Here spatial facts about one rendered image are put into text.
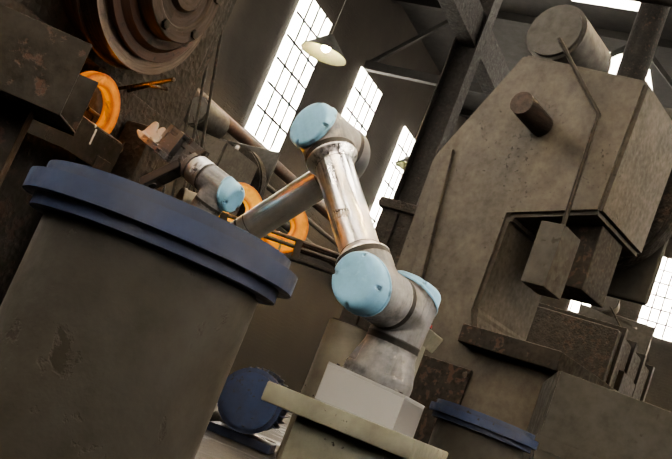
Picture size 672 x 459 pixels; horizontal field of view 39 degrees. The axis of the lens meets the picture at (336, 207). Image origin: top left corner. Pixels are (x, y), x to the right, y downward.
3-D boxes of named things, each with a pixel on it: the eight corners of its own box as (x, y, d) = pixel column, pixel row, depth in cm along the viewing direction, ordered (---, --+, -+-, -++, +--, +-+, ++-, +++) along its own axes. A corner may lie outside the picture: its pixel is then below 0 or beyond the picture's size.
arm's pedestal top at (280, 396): (442, 470, 202) (449, 452, 202) (408, 460, 173) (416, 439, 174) (312, 417, 214) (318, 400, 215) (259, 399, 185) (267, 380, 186)
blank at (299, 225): (265, 192, 271) (270, 192, 268) (310, 208, 278) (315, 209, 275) (249, 243, 269) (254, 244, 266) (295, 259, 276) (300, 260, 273)
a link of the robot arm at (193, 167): (203, 194, 232) (187, 182, 225) (191, 184, 234) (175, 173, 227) (222, 170, 233) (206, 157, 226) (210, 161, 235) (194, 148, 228)
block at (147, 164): (86, 199, 248) (123, 117, 253) (103, 209, 255) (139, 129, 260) (117, 209, 243) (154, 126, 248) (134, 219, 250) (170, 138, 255)
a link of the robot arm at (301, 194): (381, 139, 229) (227, 238, 245) (357, 118, 220) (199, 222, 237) (394, 175, 222) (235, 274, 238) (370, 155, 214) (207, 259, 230)
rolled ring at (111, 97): (131, 92, 241) (121, 89, 243) (90, 59, 225) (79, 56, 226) (101, 157, 238) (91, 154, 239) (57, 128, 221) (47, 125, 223)
